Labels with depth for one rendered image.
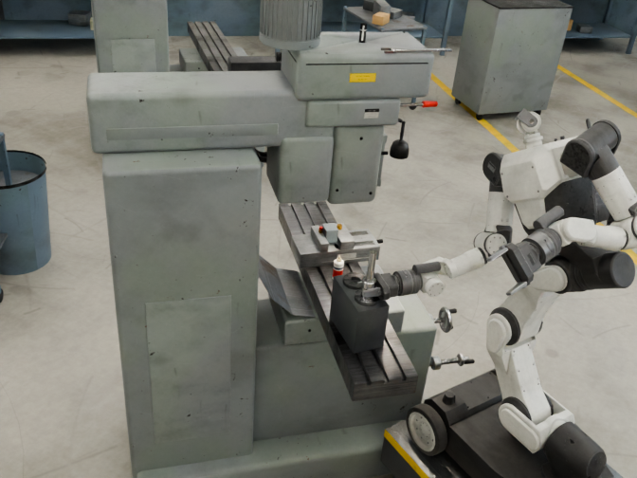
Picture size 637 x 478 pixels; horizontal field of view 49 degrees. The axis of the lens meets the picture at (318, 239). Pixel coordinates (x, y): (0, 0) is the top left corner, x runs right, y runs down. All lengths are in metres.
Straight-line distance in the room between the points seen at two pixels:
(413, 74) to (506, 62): 4.70
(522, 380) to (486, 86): 4.68
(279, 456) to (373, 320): 0.92
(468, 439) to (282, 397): 0.78
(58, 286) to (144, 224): 2.19
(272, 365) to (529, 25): 4.95
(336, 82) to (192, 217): 0.65
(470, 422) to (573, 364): 1.47
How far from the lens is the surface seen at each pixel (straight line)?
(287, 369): 2.92
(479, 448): 2.80
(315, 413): 3.14
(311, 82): 2.32
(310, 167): 2.46
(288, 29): 2.29
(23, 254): 4.56
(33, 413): 3.70
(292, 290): 2.88
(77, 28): 8.55
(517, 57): 7.15
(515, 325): 2.62
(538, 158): 2.29
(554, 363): 4.21
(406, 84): 2.43
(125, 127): 2.32
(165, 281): 2.47
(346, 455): 3.18
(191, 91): 2.31
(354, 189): 2.57
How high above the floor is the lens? 2.57
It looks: 32 degrees down
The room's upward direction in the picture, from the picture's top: 5 degrees clockwise
